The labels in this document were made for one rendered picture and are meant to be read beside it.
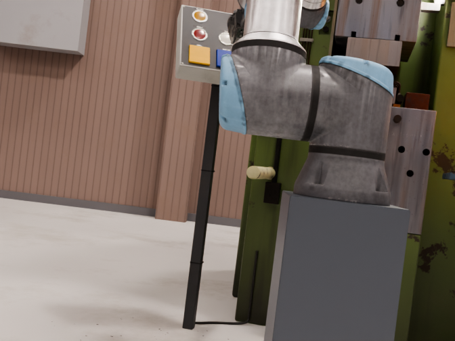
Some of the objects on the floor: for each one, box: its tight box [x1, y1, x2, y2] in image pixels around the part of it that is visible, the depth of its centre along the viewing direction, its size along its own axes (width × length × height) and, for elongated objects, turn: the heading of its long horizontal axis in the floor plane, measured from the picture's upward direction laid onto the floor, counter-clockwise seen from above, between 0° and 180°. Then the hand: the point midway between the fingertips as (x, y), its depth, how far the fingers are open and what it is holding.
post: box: [182, 84, 219, 330], centre depth 240 cm, size 4×4×108 cm
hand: (234, 38), depth 217 cm, fingers closed
